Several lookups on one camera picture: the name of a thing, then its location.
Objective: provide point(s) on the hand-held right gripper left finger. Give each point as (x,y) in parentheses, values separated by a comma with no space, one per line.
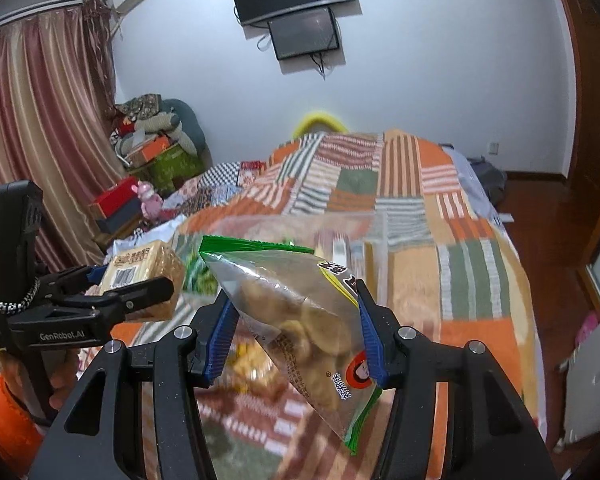
(220,340)

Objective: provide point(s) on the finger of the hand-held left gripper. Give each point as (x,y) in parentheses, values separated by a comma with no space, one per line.
(140,295)
(97,274)

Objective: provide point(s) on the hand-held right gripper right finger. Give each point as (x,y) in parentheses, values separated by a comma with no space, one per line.
(370,340)

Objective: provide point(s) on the beige cracker packet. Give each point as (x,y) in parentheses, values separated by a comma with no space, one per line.
(145,265)

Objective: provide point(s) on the clear green-edged fried snack packet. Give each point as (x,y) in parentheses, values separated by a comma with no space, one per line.
(290,320)

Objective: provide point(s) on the clear plastic storage box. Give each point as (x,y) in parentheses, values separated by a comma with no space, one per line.
(300,225)

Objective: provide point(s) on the person's left forearm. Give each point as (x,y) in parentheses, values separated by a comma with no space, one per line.
(10,430)

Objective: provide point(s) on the person's left hand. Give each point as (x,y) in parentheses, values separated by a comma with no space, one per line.
(62,375)

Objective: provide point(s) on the dark grey box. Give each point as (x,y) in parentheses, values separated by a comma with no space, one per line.
(120,220)

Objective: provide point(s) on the white cloth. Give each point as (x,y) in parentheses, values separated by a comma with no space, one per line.
(155,235)

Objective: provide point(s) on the green snack packet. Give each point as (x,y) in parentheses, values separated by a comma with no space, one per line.
(200,275)

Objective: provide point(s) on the red flat box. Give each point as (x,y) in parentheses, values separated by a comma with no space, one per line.
(114,197)

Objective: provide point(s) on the pink plush toy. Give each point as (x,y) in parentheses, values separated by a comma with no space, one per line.
(149,201)

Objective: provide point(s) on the patchwork striped blanket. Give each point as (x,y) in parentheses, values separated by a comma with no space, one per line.
(420,240)

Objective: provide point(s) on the green cardboard box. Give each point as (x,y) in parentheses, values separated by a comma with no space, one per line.
(177,170)

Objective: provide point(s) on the orange cardboard box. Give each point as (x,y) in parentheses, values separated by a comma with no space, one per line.
(150,149)

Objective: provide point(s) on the striped brown curtain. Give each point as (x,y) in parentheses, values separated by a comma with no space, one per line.
(45,110)

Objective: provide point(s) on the floral cushion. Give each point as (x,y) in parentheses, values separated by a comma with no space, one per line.
(140,105)

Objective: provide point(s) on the white paper sheet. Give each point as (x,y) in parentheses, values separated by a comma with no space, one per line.
(505,218)

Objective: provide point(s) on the grey backpack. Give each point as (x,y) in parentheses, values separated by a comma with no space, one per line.
(487,180)

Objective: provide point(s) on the pink cloth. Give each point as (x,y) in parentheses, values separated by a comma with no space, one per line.
(587,330)

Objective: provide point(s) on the white appliance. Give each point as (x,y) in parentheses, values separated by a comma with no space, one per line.
(595,370)

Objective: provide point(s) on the yellow foam arch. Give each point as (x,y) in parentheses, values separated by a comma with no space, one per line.
(320,117)

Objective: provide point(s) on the white wall socket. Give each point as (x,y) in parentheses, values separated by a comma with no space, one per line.
(493,148)

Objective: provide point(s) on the white curtain rail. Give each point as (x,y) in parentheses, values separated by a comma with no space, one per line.
(30,10)

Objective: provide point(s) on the small black wall monitor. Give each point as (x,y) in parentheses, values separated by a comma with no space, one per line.
(302,32)

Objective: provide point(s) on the wooden door frame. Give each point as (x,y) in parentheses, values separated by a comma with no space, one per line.
(590,110)

